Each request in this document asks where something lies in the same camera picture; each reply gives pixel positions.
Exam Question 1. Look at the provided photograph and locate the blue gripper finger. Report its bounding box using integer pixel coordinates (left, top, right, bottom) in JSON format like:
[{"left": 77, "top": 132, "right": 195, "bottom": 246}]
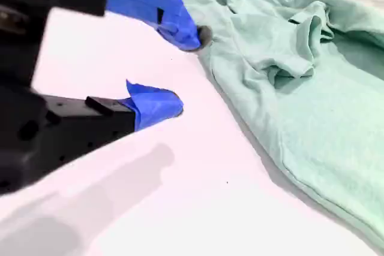
[
  {"left": 35, "top": 79, "right": 184, "bottom": 170},
  {"left": 105, "top": 0, "right": 213, "bottom": 52}
]

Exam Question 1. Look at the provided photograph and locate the pale green t-shirt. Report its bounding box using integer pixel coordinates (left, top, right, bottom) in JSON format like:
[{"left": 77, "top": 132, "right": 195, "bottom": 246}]
[{"left": 175, "top": 0, "right": 384, "bottom": 252}]

